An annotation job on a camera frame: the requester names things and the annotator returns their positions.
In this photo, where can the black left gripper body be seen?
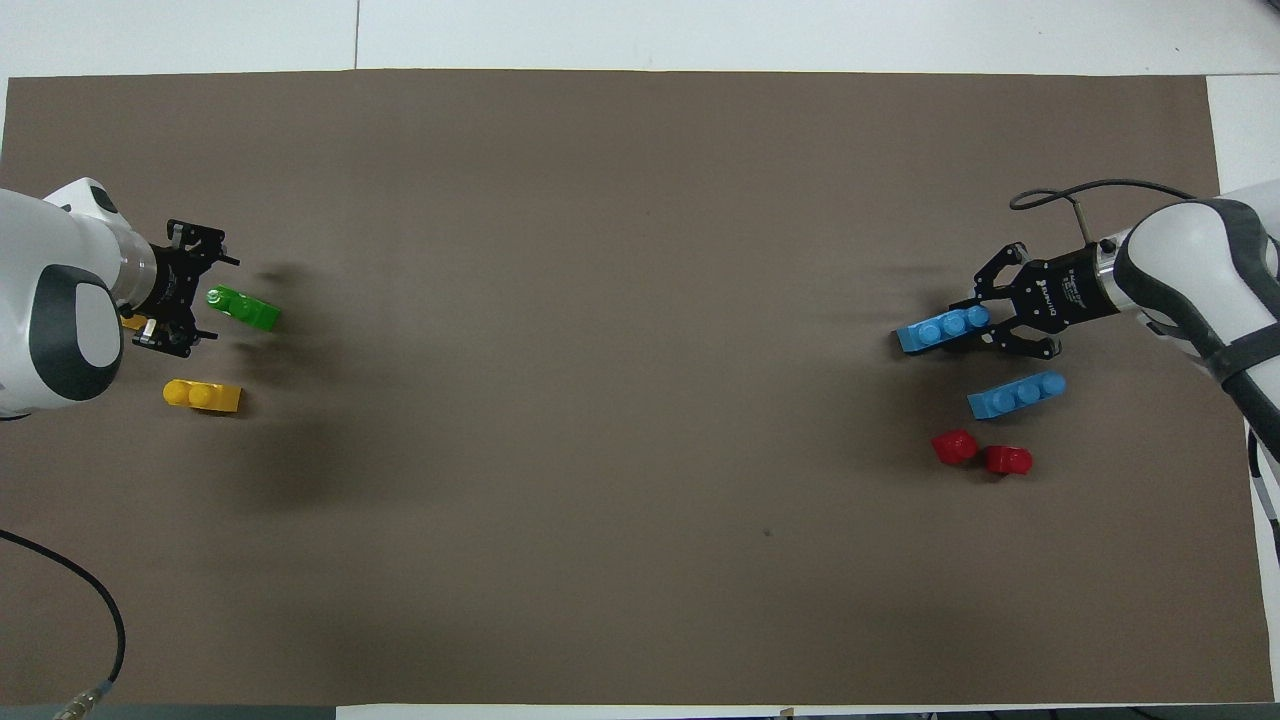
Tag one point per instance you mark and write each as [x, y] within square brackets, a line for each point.
[175, 288]

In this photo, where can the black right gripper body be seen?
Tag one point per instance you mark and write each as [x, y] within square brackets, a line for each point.
[1060, 290]

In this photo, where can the green two-stud brick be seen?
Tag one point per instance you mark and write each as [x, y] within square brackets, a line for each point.
[250, 312]

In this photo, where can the blue three-stud brick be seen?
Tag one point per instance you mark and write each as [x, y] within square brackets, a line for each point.
[940, 330]
[1010, 400]

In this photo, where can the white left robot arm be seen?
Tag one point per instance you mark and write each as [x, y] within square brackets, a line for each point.
[50, 260]

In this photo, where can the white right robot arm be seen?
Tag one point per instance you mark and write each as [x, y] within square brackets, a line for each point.
[1190, 260]

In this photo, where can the yellow two-stud brick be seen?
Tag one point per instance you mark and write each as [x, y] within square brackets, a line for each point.
[205, 398]
[132, 323]

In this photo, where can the small red block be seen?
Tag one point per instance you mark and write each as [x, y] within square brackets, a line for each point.
[1008, 461]
[954, 447]

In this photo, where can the brown table mat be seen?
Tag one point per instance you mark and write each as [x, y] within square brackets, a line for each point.
[600, 400]

